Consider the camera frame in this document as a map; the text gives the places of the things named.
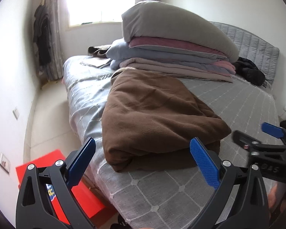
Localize brown coat with fleece collar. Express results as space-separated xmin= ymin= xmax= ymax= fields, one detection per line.
xmin=101 ymin=68 xmax=231 ymax=172

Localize right hand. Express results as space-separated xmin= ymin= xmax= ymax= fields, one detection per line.
xmin=268 ymin=184 xmax=280 ymax=213

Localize red cardboard box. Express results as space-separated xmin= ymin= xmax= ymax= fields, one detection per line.
xmin=16 ymin=149 xmax=117 ymax=227

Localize grey checked bed cover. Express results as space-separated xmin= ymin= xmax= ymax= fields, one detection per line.
xmin=62 ymin=54 xmax=284 ymax=229

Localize black jacket on bed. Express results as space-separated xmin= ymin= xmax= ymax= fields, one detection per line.
xmin=232 ymin=57 xmax=270 ymax=87

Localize grey quilted headboard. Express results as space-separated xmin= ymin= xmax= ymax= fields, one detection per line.
xmin=212 ymin=22 xmax=280 ymax=88

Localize stack of folded quilts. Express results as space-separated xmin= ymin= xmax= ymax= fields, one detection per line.
xmin=106 ymin=37 xmax=235 ymax=82

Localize dark cloth behind quilts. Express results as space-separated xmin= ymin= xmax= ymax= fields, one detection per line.
xmin=88 ymin=44 xmax=111 ymax=58

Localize large grey pillow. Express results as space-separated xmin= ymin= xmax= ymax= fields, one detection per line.
xmin=121 ymin=0 xmax=239 ymax=62

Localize grey window curtain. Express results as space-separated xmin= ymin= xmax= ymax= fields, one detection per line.
xmin=34 ymin=0 xmax=64 ymax=81

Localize white wall switch plate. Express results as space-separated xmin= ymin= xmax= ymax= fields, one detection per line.
xmin=13 ymin=108 xmax=19 ymax=120

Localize dark clothes hanging on wall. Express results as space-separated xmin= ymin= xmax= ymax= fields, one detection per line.
xmin=33 ymin=5 xmax=51 ymax=66

